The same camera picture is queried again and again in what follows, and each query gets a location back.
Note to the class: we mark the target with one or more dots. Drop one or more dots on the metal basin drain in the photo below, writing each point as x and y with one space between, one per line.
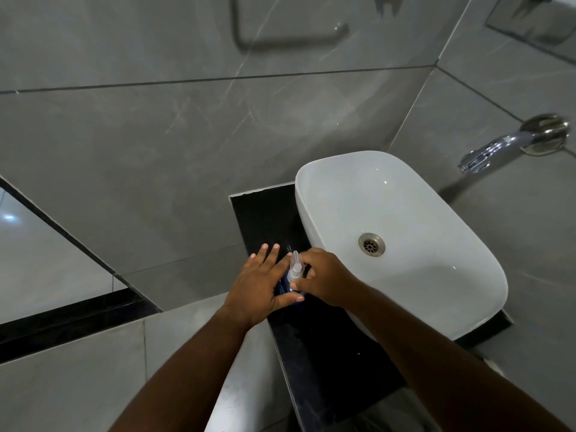
371 244

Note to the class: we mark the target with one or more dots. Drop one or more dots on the blue soap pump bottle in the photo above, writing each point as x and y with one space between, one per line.
294 270

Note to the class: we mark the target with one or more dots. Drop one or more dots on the chrome wall faucet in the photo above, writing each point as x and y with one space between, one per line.
508 143

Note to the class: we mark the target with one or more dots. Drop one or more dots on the person's left middle finger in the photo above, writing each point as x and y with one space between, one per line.
271 256

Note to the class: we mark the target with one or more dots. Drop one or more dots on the white ceramic wash basin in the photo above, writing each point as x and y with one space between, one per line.
418 206

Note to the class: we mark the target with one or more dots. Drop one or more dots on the person's left little finger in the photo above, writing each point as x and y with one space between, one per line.
252 259

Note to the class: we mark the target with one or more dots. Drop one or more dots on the person's right hand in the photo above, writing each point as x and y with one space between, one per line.
330 278

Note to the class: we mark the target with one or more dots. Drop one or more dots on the person's left forearm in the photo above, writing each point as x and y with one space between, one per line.
189 377

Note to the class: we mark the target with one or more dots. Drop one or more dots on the person's right fingers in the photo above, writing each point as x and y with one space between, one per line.
305 272

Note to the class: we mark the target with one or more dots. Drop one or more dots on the person's left hand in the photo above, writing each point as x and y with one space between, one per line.
252 294

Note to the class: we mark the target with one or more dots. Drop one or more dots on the person's left thumb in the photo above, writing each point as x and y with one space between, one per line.
290 300

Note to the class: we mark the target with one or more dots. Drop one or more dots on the person's right forearm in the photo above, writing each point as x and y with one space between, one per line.
450 368

